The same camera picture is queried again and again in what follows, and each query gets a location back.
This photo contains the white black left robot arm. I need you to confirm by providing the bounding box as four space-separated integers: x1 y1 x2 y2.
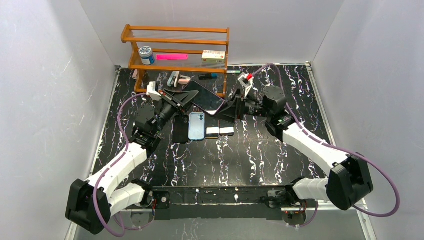
65 90 199 238

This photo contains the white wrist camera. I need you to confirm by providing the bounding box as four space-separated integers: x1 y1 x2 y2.
146 81 163 101
237 72 254 98

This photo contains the pink stapler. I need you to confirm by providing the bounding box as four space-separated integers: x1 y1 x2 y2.
178 75 191 85

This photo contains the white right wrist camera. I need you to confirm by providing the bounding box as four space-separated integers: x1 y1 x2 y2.
237 72 254 98

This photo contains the pink ruler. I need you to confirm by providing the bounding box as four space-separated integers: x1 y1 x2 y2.
156 53 189 61

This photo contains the orange wooden shelf rack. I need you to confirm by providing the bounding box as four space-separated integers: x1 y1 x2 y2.
120 24 230 97

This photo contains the white red box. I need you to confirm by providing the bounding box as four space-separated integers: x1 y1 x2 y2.
201 50 226 64

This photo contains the light blue phone case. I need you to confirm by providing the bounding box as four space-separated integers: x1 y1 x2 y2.
188 112 205 141

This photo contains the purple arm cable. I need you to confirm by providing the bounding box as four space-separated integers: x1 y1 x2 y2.
92 92 148 238
251 63 401 229

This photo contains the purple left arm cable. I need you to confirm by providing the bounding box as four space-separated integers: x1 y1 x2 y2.
92 92 148 238

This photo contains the blue white jar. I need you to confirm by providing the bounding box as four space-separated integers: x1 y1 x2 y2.
138 46 155 66

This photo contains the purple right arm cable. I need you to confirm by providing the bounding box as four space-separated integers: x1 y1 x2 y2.
251 63 401 229

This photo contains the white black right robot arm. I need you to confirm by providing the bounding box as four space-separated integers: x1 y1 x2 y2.
213 85 374 211

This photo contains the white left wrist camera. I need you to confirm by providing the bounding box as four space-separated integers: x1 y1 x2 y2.
146 81 163 101

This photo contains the blue black marker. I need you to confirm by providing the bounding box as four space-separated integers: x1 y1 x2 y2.
198 73 218 80

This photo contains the grey blue stapler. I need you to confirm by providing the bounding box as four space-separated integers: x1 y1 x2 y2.
167 71 180 88

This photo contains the green pen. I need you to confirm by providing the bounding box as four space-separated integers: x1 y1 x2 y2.
226 70 241 74

